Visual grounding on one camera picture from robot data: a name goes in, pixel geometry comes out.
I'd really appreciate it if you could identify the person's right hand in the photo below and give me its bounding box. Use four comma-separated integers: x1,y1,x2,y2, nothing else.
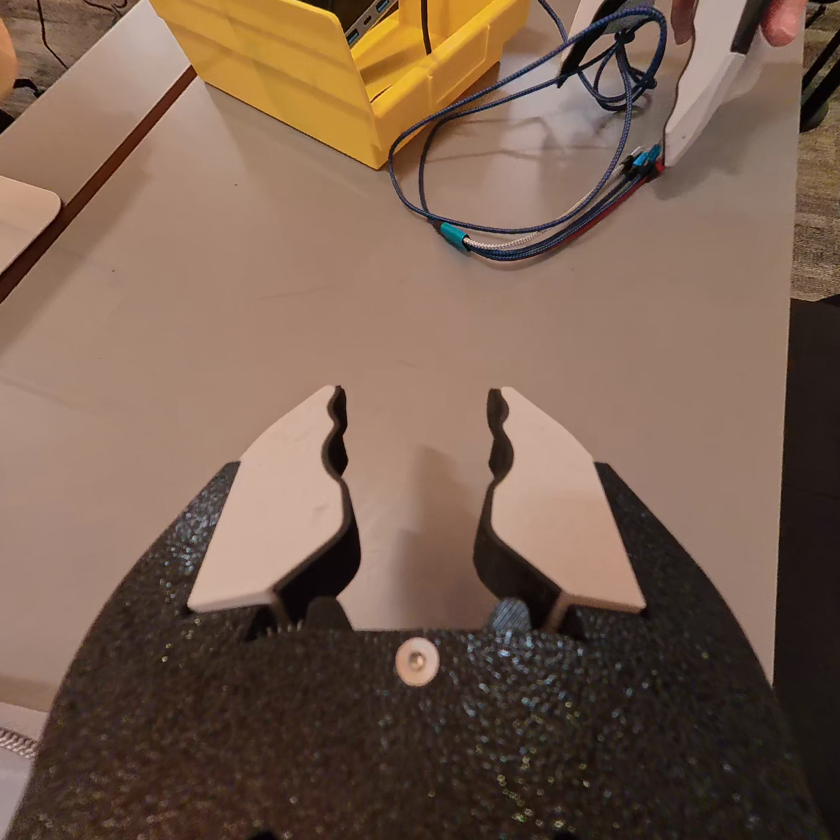
669,0,809,48

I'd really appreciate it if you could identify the yellow plastic bin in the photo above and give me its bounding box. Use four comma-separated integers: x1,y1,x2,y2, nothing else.
150,0,532,170

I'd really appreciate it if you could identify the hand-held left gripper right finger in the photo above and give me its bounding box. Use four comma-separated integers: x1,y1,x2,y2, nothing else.
474,387,647,632

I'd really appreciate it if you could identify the red braided usb cable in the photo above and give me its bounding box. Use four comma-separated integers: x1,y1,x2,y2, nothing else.
525,164,667,253

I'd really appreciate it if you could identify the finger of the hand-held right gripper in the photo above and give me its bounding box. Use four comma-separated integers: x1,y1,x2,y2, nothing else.
663,0,770,168
558,0,631,86

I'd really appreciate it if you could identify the teal plug blue branch cable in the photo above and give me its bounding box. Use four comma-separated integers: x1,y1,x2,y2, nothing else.
499,150,662,260

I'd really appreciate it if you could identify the blue braided cable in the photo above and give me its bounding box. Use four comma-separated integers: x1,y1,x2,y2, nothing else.
387,0,670,227

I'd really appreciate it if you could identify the grey usb hub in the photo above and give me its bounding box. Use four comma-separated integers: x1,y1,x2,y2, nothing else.
338,0,401,48

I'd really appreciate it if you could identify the bundle of multi-plug cables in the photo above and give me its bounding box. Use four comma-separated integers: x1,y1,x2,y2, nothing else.
430,147,651,263

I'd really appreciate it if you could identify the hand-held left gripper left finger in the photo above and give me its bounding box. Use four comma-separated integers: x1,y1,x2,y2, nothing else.
187,386,362,627

